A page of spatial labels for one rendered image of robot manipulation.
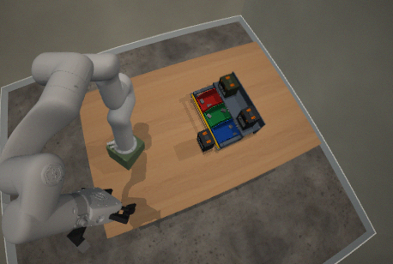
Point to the blue open bin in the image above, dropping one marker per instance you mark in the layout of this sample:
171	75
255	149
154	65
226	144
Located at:
222	133

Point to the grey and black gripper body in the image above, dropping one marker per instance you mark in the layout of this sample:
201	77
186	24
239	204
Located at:
100	205

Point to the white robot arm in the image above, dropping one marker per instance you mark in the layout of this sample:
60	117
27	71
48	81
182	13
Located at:
40	210

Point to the red bin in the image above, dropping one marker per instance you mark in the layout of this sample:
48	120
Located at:
209	97

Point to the grey metal shelf rack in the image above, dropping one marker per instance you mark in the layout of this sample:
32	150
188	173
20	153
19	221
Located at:
235	103

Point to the green open bin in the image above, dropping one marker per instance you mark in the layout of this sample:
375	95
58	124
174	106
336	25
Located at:
217	115

